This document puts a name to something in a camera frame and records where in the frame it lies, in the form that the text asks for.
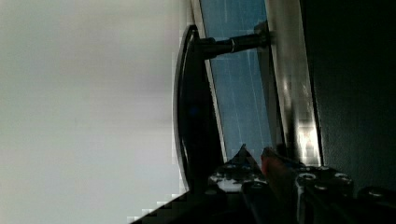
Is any black oven door handle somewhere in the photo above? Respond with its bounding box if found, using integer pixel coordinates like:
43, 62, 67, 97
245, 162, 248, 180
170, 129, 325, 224
173, 24, 270, 192

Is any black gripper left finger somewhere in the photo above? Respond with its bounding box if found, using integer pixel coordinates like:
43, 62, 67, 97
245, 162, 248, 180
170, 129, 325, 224
208, 144, 267, 192

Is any black toaster oven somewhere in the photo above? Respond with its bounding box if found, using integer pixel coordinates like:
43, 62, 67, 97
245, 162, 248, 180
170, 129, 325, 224
191, 0, 395, 189

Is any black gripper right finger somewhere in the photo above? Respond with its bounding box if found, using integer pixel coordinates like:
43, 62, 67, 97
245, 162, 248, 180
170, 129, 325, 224
260, 147, 356, 224

